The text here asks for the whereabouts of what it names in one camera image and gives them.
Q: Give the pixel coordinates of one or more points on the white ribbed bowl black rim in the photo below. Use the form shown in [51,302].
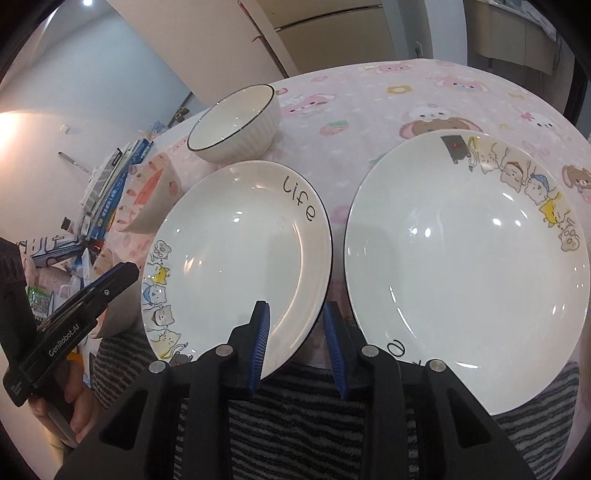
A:
[239,127]

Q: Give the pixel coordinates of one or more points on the large white cartoon plate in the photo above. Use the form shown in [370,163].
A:
[463,248]

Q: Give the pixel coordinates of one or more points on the blue thick book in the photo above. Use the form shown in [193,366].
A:
[107,189]

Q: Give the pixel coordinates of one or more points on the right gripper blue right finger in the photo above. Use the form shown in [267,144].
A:
[344,341]

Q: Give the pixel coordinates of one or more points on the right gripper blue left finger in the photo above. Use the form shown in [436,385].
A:
[249,342]

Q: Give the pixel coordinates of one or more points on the white plate with life text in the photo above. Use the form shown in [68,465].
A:
[253,231]

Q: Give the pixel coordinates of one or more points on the blue white patterned bag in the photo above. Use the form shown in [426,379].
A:
[50,250]

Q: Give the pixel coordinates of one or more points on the pink patterned bowl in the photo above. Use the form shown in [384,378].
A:
[151,190]

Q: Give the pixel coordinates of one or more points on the beige three-door refrigerator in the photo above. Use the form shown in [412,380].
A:
[321,34]

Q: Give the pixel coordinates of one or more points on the striped grey black cloth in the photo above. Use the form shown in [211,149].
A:
[297,427]

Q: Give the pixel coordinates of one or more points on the person's left hand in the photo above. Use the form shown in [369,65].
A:
[87,408]

